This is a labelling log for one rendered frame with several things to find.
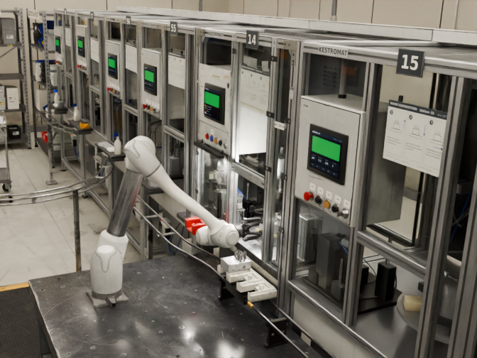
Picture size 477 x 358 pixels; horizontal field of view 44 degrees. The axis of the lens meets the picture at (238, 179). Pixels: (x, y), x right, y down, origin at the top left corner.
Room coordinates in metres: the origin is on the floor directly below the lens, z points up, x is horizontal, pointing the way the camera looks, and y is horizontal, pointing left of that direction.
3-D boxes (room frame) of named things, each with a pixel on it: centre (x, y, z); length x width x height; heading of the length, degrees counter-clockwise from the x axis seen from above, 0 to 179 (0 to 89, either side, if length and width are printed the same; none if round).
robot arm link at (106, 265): (2.81, 0.66, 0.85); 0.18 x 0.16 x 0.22; 9
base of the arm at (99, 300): (2.78, 0.65, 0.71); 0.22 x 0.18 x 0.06; 28
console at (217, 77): (3.42, 0.06, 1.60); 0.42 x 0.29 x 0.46; 28
